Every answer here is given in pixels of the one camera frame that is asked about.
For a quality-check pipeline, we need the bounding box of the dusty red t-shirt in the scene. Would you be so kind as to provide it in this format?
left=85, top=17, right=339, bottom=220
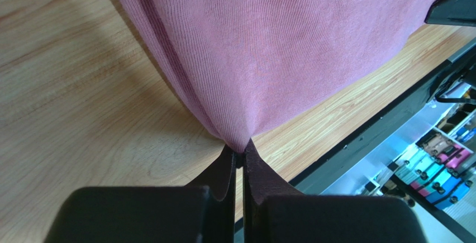
left=119, top=0, right=436, bottom=151

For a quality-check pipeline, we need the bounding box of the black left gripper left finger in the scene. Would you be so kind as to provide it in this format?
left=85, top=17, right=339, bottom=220
left=45, top=146, right=236, bottom=242

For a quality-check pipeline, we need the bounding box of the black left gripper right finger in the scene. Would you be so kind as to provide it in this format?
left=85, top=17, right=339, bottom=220
left=242, top=141, right=426, bottom=242

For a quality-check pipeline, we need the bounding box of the white storage shelving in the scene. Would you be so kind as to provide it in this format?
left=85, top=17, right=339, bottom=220
left=436, top=103, right=475, bottom=151

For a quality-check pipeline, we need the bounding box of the row of coloured suitcases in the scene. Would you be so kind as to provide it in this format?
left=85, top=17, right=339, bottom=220
left=383, top=128, right=475, bottom=210

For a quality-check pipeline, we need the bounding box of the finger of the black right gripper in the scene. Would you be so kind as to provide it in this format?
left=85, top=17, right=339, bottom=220
left=425, top=0, right=475, bottom=27

